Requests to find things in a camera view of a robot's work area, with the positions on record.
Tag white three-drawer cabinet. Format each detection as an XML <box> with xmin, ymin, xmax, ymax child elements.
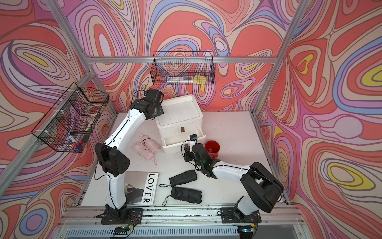
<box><xmin>155</xmin><ymin>95</ymin><xmax>207</xmax><ymax>154</ymax></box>

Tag pink folded umbrella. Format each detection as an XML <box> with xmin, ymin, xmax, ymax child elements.
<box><xmin>139</xmin><ymin>133</ymin><xmax>161</xmax><ymax>154</ymax></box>
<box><xmin>132</xmin><ymin>142</ymin><xmax>157</xmax><ymax>165</ymax></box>

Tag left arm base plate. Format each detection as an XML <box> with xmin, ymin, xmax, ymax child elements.
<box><xmin>98</xmin><ymin>208</ymin><xmax>143</xmax><ymax>226</ymax></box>

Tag black umbrella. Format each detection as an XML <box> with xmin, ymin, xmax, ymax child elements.
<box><xmin>161</xmin><ymin>187</ymin><xmax>202</xmax><ymax>207</ymax></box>
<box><xmin>169</xmin><ymin>170</ymin><xmax>197</xmax><ymax>187</ymax></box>

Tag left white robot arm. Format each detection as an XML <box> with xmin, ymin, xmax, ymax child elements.
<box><xmin>95</xmin><ymin>89</ymin><xmax>164</xmax><ymax>217</ymax></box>

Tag blue marker in basket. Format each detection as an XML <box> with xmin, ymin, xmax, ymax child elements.
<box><xmin>67</xmin><ymin>133</ymin><xmax>78</xmax><ymax>143</ymax></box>

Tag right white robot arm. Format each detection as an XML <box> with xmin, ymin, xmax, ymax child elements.
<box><xmin>181</xmin><ymin>143</ymin><xmax>284</xmax><ymax>216</ymax></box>

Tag black wire basket left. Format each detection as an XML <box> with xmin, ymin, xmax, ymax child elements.
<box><xmin>31</xmin><ymin>83</ymin><xmax>109</xmax><ymax>153</ymax></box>

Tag black wire basket back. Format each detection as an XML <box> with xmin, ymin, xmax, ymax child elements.
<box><xmin>150</xmin><ymin>50</ymin><xmax>216</xmax><ymax>85</ymax></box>

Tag clear box in basket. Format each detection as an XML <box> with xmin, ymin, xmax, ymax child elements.
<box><xmin>166</xmin><ymin>76</ymin><xmax>194</xmax><ymax>84</ymax></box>

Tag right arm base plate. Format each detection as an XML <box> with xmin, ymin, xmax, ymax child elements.
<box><xmin>217</xmin><ymin>207</ymin><xmax>262</xmax><ymax>225</ymax></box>

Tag red metal cup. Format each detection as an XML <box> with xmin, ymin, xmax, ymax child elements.
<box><xmin>205</xmin><ymin>140</ymin><xmax>220</xmax><ymax>159</ymax></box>

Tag black wire basket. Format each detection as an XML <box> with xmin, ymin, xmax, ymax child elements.
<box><xmin>31</xmin><ymin>83</ymin><xmax>109</xmax><ymax>153</ymax></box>
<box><xmin>150</xmin><ymin>50</ymin><xmax>216</xmax><ymax>85</ymax></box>

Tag red marker in basket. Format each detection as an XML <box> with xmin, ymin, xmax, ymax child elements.
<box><xmin>69</xmin><ymin>142</ymin><xmax>83</xmax><ymax>151</ymax></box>

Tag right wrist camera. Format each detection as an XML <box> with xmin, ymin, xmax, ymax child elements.
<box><xmin>189</xmin><ymin>134</ymin><xmax>198</xmax><ymax>152</ymax></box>

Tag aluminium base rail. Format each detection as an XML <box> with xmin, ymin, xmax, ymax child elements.
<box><xmin>51</xmin><ymin>204</ymin><xmax>312</xmax><ymax>239</ymax></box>

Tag LOVER magazine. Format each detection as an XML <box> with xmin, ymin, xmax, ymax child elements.
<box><xmin>124</xmin><ymin>171</ymin><xmax>159</xmax><ymax>206</ymax></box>

